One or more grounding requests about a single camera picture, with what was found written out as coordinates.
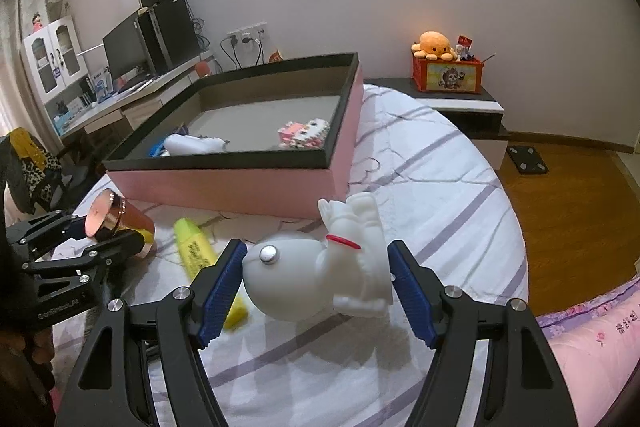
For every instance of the orange octopus plush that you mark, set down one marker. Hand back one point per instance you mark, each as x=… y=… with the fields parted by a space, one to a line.
x=432 y=43

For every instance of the pink pillow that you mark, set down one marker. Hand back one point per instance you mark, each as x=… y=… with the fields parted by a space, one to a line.
x=600 y=347

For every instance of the person's left hand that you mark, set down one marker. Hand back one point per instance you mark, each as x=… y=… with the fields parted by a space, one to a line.
x=37 y=347

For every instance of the white drawer unit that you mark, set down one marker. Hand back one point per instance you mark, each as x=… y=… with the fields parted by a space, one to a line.
x=145 y=112

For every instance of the blue highlighter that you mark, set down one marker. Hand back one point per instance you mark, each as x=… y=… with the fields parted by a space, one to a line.
x=157 y=150

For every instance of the white figurine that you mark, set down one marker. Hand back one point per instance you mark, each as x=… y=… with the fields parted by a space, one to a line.
x=300 y=277

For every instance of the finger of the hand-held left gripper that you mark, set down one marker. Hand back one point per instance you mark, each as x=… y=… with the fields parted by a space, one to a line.
x=45 y=227
x=100 y=254

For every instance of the beige curtain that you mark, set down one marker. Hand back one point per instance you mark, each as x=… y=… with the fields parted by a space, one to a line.
x=10 y=82

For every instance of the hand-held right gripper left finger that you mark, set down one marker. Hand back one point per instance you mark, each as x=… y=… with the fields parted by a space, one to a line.
x=222 y=287

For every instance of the black monitor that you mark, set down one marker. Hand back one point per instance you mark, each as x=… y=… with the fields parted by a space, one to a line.
x=125 y=49

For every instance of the red storage box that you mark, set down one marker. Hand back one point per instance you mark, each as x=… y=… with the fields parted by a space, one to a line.
x=450 y=77

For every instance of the pink doll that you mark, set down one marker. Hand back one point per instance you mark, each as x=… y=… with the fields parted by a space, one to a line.
x=37 y=24

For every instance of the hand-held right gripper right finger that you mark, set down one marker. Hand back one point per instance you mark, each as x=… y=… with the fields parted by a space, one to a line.
x=415 y=292

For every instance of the rose gold jar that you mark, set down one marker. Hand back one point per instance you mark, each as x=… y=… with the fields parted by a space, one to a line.
x=125 y=217

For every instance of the yellow cloth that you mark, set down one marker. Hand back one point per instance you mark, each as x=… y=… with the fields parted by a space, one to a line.
x=27 y=147

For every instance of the red snack bag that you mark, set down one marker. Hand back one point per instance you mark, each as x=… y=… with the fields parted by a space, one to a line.
x=276 y=56

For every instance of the black computer tower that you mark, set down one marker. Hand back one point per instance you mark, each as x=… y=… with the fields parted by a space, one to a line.
x=170 y=34

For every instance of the black keyboard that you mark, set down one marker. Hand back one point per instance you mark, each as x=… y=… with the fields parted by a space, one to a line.
x=132 y=86

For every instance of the white desk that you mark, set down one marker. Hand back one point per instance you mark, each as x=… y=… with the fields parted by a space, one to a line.
x=125 y=99

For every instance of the white glass-door cabinet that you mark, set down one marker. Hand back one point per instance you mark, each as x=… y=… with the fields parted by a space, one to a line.
x=54 y=57

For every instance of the yellow highlighter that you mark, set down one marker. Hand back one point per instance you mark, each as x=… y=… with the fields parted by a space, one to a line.
x=195 y=247

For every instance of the pink box with black rim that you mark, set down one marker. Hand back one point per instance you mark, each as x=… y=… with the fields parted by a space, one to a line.
x=225 y=187

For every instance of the blue box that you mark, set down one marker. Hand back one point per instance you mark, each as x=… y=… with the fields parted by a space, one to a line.
x=101 y=84

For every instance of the white wall socket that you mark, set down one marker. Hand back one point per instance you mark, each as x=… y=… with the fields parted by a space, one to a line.
x=247 y=32

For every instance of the office chair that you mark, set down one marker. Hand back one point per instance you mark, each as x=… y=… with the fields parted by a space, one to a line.
x=30 y=177

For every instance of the clear bottle with red cap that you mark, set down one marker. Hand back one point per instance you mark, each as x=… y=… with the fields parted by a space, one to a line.
x=201 y=68

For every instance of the white cat-ear cup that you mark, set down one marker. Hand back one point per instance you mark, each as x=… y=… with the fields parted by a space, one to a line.
x=180 y=144

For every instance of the black bathroom scale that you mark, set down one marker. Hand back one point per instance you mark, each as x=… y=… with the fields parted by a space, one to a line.
x=527 y=159

